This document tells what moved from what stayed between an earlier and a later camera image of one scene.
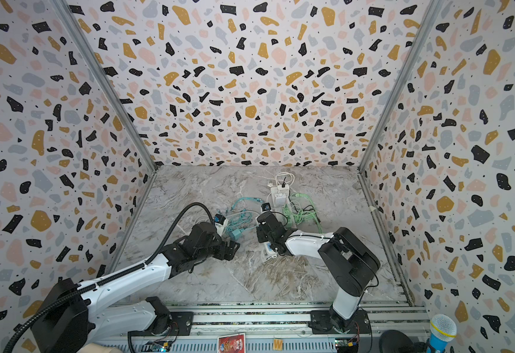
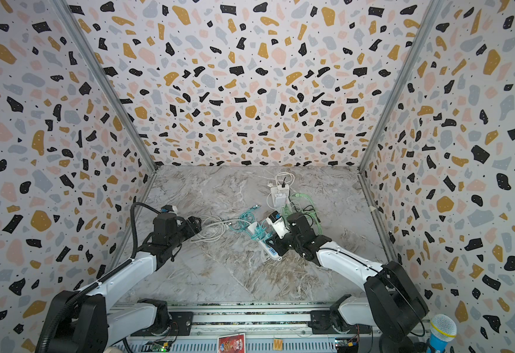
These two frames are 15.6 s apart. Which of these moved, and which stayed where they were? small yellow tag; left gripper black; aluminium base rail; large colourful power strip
Moved: left gripper black
Stayed: aluminium base rail; large colourful power strip; small yellow tag
